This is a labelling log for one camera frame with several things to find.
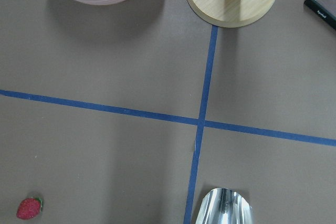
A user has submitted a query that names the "black framed tray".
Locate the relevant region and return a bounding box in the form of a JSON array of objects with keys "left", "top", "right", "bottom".
[{"left": 304, "top": 0, "right": 335, "bottom": 30}]

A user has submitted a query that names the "steel ice scoop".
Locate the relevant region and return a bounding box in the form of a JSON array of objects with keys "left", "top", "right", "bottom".
[{"left": 195, "top": 188, "right": 254, "bottom": 224}]

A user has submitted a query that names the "red strawberry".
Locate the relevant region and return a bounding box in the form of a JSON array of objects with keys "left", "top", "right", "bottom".
[{"left": 16, "top": 198, "right": 43, "bottom": 220}]

